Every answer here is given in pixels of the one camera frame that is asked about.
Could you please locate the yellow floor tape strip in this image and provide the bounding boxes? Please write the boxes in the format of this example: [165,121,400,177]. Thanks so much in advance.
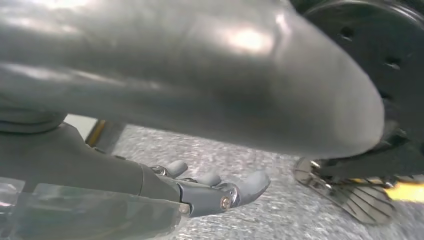
[384,180,424,204]

